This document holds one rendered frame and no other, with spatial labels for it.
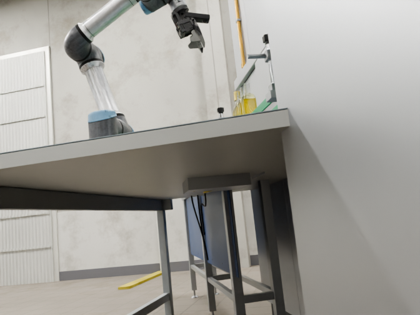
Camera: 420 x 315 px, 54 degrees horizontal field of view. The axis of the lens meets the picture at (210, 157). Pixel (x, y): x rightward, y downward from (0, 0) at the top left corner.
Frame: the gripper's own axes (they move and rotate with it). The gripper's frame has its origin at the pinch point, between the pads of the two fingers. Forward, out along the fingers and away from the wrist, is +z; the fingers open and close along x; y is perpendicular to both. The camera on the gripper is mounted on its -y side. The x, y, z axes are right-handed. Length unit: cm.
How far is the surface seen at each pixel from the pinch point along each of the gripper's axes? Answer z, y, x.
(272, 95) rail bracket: 46, 18, 81
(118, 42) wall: -185, -21, -376
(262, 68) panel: 18.5, -23.3, -4.4
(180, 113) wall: -51, -51, -345
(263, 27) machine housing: 0.2, -33.1, -4.5
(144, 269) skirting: 109, 73, -369
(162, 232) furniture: 69, 48, -65
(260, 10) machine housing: -8.3, -36.1, -4.9
